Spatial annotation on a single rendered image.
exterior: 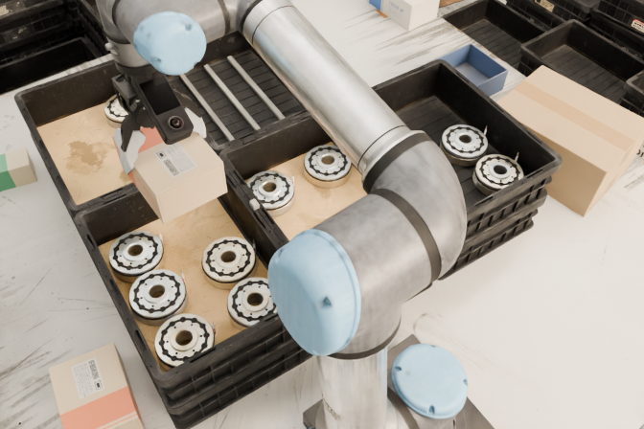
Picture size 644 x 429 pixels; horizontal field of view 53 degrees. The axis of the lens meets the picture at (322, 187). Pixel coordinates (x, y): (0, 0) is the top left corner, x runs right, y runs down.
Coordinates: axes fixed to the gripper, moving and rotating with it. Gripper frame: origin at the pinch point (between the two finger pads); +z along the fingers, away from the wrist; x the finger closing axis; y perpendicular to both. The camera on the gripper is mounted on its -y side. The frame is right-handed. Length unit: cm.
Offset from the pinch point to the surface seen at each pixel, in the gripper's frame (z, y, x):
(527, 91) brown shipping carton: 25, -7, -89
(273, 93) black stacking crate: 27, 31, -40
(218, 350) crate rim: 17.6, -26.4, 7.9
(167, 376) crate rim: 17.6, -25.4, 16.7
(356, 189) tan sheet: 27.4, -5.8, -37.1
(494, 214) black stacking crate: 25, -29, -55
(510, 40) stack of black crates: 83, 57, -172
